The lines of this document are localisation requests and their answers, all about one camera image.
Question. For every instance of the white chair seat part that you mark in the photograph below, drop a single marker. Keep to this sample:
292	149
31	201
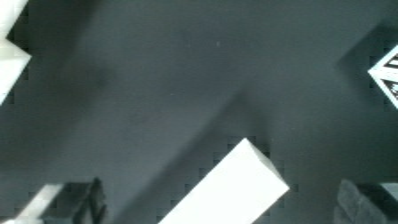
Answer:
237	191

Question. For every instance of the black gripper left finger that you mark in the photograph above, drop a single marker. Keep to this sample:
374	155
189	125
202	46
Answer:
79	206

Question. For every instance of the white chair back frame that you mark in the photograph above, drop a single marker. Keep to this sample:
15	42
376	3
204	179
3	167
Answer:
15	57

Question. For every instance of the white tagged chair leg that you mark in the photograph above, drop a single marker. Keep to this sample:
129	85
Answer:
385	75

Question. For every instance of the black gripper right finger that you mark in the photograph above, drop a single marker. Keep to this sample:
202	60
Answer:
367	203

